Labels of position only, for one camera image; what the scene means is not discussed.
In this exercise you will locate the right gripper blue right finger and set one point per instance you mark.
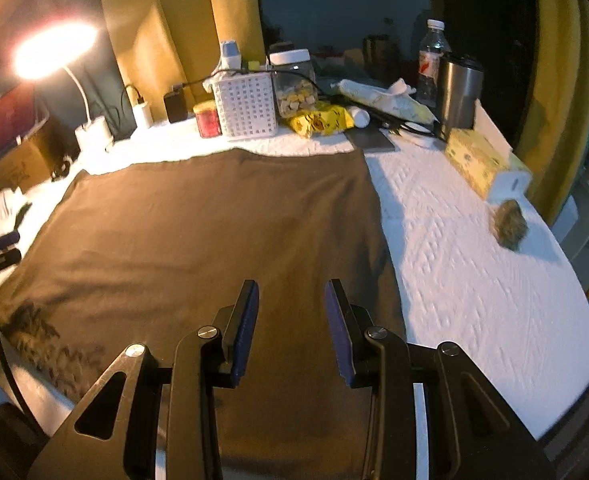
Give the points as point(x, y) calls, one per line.
point(472, 432)

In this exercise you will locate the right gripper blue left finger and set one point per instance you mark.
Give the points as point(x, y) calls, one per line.
point(112, 432)

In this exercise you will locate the brown printed t-shirt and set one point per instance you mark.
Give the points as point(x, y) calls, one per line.
point(149, 253)

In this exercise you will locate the cardboard box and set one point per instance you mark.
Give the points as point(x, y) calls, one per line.
point(39, 158)

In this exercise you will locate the white knit bedspread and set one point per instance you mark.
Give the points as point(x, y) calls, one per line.
point(521, 316)

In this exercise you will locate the white charger adapter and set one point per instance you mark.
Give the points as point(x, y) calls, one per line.
point(142, 115)

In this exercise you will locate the white desk lamp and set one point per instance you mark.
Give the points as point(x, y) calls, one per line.
point(54, 47)

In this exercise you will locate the small brown stone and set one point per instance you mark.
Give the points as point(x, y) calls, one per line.
point(508, 225)

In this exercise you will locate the black charger adapter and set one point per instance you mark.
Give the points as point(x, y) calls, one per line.
point(175, 106)

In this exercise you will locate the red gold tin can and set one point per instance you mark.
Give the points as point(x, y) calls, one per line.
point(207, 119)

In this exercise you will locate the yellow tissue box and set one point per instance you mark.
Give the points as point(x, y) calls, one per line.
point(491, 175)

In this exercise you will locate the yellow curtain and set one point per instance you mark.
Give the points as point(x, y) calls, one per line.
point(159, 43)

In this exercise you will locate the white perforated plastic basket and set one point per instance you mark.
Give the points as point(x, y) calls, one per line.
point(245, 105)

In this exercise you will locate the dark phone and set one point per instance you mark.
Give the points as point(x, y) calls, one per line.
point(369, 140)

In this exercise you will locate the white tube package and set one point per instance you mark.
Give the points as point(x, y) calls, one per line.
point(399, 105)

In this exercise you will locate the clear snack jar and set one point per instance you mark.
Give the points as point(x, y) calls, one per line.
point(294, 82)

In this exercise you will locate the yellow snack packet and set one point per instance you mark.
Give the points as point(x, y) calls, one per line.
point(326, 120)

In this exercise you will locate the steel travel mug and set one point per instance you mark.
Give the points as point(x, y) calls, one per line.
point(460, 82)

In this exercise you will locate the plastic water bottle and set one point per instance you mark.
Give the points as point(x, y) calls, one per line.
point(432, 48)

